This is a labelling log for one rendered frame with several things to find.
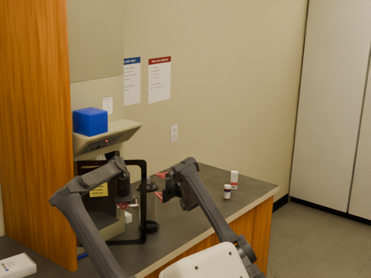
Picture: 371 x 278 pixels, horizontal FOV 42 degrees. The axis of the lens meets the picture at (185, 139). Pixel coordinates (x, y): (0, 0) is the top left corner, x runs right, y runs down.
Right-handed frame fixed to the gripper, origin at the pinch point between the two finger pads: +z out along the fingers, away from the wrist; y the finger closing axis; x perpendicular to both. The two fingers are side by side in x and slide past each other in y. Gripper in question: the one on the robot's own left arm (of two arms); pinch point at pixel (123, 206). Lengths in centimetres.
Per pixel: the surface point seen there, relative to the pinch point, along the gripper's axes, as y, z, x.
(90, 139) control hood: -11.4, -28.0, -12.1
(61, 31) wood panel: -25, -69, -20
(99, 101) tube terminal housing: -33.1, -30.2, -8.7
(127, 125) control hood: -27.1, -21.4, 2.7
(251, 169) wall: -151, 140, 114
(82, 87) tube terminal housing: -31, -40, -15
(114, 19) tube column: -53, -58, -1
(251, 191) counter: -51, 54, 76
